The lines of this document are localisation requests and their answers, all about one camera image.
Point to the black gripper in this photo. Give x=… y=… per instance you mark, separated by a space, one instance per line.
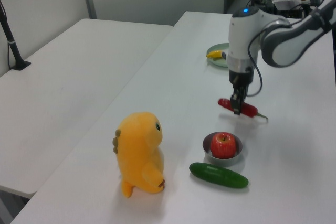
x=241 y=77

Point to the red chili pepper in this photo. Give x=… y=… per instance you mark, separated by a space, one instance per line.
x=249 y=110

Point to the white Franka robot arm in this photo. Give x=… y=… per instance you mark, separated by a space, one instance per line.
x=241 y=37

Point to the pale green plastic plate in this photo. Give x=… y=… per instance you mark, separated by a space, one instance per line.
x=218 y=64

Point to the red apple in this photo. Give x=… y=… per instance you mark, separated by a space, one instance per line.
x=223 y=146

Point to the yellow banana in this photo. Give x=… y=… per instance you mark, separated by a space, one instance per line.
x=215 y=54

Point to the small grey metal bowl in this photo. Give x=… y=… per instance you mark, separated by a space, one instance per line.
x=231 y=161

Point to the green cucumber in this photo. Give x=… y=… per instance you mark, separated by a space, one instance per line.
x=219 y=175

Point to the black electronics box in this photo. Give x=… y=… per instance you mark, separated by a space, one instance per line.
x=288 y=7

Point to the orange plush dinosaur toy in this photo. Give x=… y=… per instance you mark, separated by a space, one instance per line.
x=139 y=153

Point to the black clamped pole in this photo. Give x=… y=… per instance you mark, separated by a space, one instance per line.
x=13 y=48

